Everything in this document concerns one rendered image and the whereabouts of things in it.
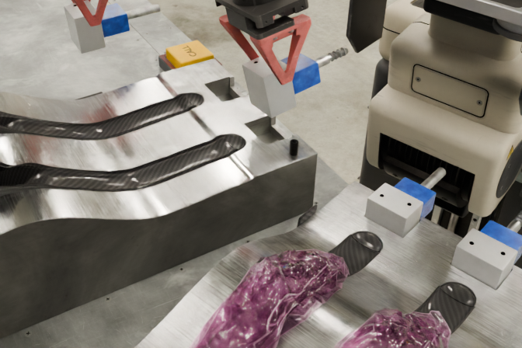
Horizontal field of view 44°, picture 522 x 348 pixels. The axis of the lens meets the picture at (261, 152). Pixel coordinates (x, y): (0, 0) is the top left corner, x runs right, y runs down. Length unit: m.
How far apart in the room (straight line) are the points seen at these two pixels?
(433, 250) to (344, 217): 0.10
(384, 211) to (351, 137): 1.62
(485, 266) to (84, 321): 0.41
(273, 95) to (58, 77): 0.47
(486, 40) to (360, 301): 0.49
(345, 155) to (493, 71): 1.31
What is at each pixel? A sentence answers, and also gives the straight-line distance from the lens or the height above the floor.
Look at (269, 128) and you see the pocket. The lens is 0.84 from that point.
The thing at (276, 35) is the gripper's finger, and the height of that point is 1.04.
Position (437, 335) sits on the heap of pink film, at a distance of 0.59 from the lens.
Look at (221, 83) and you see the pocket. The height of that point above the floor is 0.88.
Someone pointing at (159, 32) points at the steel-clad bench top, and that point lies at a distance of 1.23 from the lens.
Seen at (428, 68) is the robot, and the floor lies 0.87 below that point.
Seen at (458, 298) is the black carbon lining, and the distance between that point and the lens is 0.69.
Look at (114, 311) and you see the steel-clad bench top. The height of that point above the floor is 0.80.
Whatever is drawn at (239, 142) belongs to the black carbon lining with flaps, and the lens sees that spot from 0.78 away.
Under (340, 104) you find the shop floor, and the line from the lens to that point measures 2.50.
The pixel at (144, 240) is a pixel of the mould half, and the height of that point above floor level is 0.86.
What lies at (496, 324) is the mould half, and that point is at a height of 0.86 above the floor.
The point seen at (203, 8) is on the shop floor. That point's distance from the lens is 3.22.
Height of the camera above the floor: 1.35
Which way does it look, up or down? 37 degrees down
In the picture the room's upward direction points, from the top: 1 degrees clockwise
